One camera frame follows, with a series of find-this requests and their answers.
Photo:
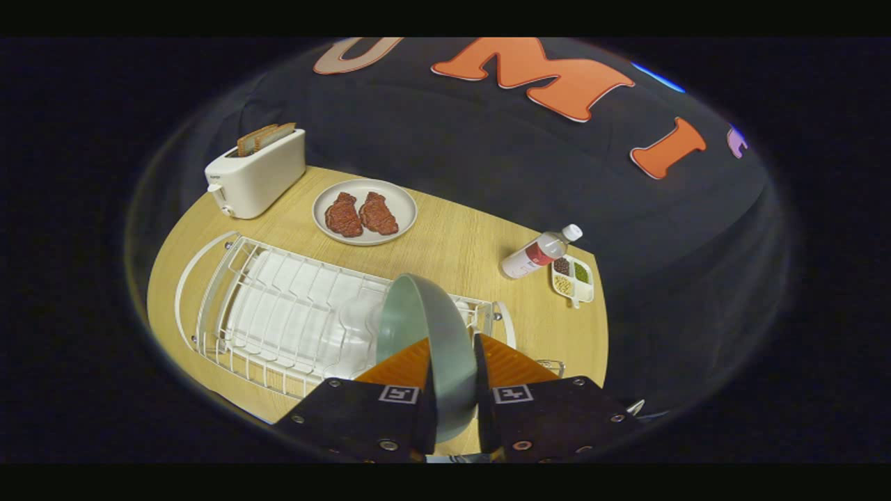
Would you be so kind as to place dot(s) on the clear bottle red label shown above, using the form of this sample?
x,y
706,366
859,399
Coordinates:
x,y
536,254

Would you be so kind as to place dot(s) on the red raw steak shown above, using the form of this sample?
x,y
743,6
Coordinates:
x,y
343,216
379,213

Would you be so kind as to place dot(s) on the pale green plate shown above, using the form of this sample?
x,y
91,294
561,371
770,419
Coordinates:
x,y
445,348

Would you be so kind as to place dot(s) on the beige round plate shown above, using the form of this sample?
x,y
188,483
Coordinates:
x,y
404,209

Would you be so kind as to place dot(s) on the brown toast slice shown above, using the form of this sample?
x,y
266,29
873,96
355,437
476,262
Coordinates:
x,y
278,132
249,141

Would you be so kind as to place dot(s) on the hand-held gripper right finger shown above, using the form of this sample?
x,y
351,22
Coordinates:
x,y
550,417

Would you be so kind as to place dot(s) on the white toaster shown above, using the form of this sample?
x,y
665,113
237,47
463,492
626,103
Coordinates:
x,y
261,177

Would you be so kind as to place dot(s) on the white divided condiment dish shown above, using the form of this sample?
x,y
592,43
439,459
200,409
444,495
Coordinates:
x,y
572,285

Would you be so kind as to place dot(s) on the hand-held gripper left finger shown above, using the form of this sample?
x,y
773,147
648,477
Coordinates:
x,y
362,417

